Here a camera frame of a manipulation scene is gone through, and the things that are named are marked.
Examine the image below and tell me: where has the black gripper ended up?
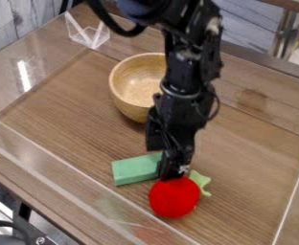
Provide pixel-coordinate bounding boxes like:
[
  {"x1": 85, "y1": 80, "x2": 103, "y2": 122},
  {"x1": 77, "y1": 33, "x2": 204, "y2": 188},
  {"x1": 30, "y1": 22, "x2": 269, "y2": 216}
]
[{"x1": 146, "y1": 81, "x2": 218, "y2": 181}]

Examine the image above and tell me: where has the green rectangular block stick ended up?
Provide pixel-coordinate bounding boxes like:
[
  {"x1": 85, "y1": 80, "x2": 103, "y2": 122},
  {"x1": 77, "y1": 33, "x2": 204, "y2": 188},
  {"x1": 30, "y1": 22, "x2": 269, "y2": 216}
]
[{"x1": 111, "y1": 153, "x2": 162, "y2": 186}]

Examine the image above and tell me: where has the red felt strawberry toy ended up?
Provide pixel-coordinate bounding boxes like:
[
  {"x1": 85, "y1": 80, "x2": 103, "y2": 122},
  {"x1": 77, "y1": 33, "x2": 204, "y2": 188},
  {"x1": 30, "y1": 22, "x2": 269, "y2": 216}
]
[{"x1": 148, "y1": 170, "x2": 211, "y2": 218}]

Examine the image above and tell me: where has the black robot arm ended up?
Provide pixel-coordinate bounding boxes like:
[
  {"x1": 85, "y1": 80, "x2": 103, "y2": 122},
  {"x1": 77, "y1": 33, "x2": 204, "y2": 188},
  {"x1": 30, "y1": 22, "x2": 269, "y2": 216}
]
[{"x1": 117, "y1": 0, "x2": 224, "y2": 181}]

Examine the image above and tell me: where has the wooden brown bowl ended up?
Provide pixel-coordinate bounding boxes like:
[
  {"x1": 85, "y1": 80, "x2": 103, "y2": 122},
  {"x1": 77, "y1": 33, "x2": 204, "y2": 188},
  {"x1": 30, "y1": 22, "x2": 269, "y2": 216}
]
[{"x1": 108, "y1": 53, "x2": 166, "y2": 123}]

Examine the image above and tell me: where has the black table leg clamp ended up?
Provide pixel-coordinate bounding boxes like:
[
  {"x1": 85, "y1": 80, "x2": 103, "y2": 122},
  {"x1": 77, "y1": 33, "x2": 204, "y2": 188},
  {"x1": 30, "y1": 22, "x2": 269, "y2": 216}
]
[{"x1": 0, "y1": 202, "x2": 59, "y2": 245}]

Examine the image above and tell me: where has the black cable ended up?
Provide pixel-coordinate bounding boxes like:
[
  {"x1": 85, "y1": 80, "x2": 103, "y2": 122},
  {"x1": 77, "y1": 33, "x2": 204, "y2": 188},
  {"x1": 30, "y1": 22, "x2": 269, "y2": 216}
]
[{"x1": 85, "y1": 0, "x2": 150, "y2": 37}]

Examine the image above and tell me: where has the metal chair frame background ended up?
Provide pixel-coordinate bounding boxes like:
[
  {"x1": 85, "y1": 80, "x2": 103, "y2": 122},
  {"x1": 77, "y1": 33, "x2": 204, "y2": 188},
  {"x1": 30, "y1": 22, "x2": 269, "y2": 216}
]
[{"x1": 270, "y1": 10, "x2": 299, "y2": 60}]

